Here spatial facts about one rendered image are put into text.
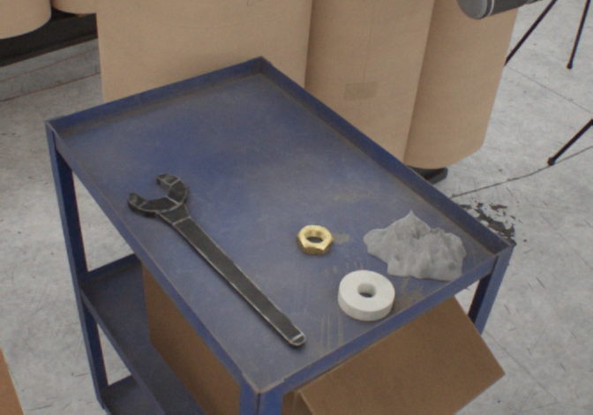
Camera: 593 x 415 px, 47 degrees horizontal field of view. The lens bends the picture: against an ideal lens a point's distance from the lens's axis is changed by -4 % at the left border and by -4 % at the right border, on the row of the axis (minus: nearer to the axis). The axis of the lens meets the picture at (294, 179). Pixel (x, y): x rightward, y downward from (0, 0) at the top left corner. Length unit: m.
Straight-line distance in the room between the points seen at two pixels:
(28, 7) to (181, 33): 1.71
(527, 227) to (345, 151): 1.45
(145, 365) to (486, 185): 1.69
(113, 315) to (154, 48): 0.54
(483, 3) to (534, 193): 1.39
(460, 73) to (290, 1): 0.80
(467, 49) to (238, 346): 1.44
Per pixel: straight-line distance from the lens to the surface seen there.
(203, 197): 1.08
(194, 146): 1.18
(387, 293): 0.93
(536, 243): 2.51
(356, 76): 1.80
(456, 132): 2.30
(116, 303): 1.43
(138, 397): 1.75
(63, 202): 1.27
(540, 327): 2.23
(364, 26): 1.73
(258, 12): 1.46
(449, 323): 1.04
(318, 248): 0.98
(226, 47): 1.45
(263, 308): 0.90
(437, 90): 2.18
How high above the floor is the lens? 1.56
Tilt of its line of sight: 38 degrees down
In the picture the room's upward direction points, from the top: 5 degrees clockwise
